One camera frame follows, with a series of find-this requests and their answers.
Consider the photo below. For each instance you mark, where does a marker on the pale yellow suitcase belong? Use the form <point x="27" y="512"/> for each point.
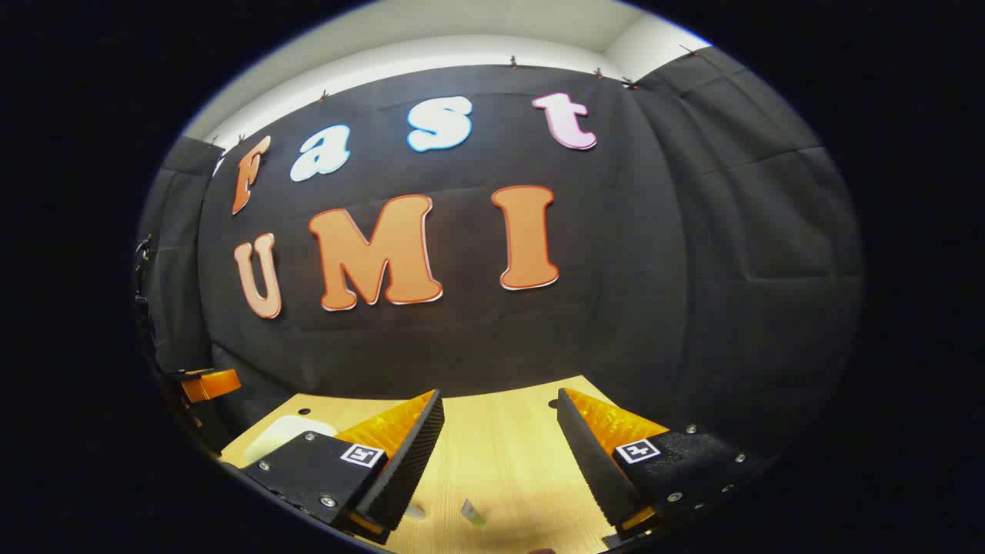
<point x="288" y="435"/>

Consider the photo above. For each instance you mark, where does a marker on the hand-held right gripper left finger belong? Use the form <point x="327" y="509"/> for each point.
<point x="412" y="462"/>

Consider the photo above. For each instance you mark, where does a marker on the small grey green tube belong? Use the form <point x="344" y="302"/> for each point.
<point x="473" y="514"/>

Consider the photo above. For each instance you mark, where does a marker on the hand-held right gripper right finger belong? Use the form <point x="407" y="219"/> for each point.
<point x="589" y="462"/>

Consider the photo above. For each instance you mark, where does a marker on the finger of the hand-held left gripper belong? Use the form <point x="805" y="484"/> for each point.
<point x="212" y="385"/>

